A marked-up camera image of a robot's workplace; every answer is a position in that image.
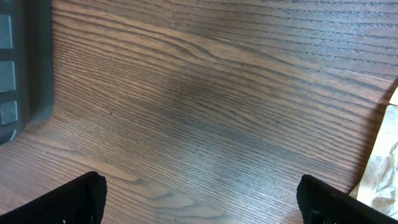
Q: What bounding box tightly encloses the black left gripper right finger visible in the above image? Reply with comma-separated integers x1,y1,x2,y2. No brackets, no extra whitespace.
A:
296,174,397,224

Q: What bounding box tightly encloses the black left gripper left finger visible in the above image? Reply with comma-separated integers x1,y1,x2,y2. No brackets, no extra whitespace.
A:
1,171,107,224

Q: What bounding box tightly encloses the grey plastic mesh basket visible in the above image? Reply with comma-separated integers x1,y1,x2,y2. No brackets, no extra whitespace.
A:
1,0,53,144

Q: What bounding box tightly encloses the brown white snack packet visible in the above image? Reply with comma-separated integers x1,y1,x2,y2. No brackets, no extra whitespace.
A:
349,91,398,220

